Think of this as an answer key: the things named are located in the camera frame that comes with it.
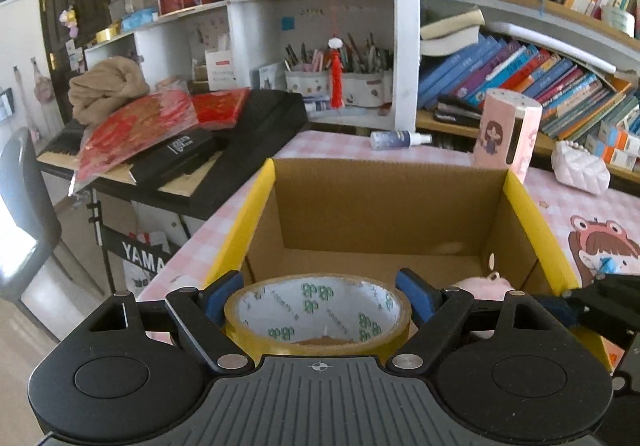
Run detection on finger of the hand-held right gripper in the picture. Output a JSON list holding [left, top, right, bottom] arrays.
[[532, 273, 640, 334]]

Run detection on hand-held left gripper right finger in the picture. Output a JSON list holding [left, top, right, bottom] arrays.
[[385, 268, 556, 373]]

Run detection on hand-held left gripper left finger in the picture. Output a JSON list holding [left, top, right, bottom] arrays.
[[90, 270, 251, 373]]

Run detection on yellow packing tape roll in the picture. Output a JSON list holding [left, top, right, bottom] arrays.
[[223, 274, 412, 358]]

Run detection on yellow cardboard box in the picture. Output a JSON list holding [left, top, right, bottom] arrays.
[[205, 158, 613, 377]]

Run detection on pink plush toy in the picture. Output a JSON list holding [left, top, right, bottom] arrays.
[[447, 253, 516, 301]]

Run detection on black keyboard stand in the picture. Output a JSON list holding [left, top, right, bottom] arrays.
[[87, 186, 193, 299]]

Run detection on pink printed table mat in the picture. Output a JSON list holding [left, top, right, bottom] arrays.
[[137, 130, 640, 377]]

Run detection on white quilted pouch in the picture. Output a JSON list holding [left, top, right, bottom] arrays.
[[551, 141, 612, 195]]

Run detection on black printed case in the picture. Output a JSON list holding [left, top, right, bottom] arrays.
[[132, 128, 216, 187]]

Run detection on small spray bottle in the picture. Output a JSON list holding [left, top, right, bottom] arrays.
[[370, 130, 432, 151]]

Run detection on orange and white boxes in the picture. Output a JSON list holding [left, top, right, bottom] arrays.
[[585, 118, 640, 171]]

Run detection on pink cylindrical canister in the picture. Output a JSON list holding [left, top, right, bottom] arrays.
[[472, 88, 543, 184]]

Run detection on black ribbed keyboard cover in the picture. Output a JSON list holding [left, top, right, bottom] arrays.
[[215, 90, 308, 221]]

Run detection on red envelope packet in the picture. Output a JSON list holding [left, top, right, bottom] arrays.
[[192, 88, 251, 131]]

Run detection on red paper decoration pack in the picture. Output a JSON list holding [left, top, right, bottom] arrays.
[[75, 93, 198, 181]]

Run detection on white fabric pen holder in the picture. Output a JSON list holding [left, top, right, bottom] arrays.
[[285, 68, 393, 109]]

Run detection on black chair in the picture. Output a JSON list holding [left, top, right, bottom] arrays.
[[0, 128, 63, 301]]

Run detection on electronic keyboard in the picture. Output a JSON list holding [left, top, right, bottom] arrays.
[[37, 118, 226, 221]]

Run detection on red tassel ornament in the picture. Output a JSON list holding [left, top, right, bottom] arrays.
[[327, 0, 347, 109]]

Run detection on beige cloth bundle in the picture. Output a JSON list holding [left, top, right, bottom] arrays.
[[68, 56, 151, 127]]

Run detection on bunch of pens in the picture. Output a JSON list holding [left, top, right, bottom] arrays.
[[284, 33, 393, 74]]

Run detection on lower shelf row of books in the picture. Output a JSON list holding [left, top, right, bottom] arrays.
[[417, 33, 640, 141]]

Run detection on stacked flat books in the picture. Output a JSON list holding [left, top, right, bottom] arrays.
[[420, 8, 486, 57]]

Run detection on white bookshelf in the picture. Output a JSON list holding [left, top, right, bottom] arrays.
[[84, 0, 640, 187]]

